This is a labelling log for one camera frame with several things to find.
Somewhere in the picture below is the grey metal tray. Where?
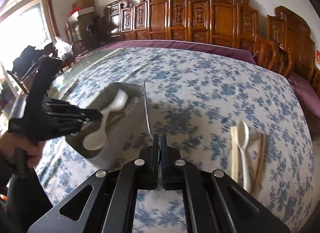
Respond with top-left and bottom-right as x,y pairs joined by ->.
66,82 -> 144,160

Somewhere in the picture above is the blue floral tablecloth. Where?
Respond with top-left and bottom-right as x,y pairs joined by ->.
50,47 -> 319,232

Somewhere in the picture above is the cardboard boxes stack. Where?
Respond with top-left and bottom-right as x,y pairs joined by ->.
65,0 -> 98,44

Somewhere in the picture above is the carved wooden armchair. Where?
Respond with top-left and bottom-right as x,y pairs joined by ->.
253,35 -> 294,77

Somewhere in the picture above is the person's left hand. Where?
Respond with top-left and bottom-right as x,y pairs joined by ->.
1,132 -> 46,168

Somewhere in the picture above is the dark wooden chair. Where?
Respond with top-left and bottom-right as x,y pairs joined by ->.
6,42 -> 57,95

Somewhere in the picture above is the white plastic spoon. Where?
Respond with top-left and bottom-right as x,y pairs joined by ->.
82,89 -> 129,151
237,121 -> 251,192

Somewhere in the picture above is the carved wooden sofa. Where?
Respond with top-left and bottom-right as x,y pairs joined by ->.
103,0 -> 316,81

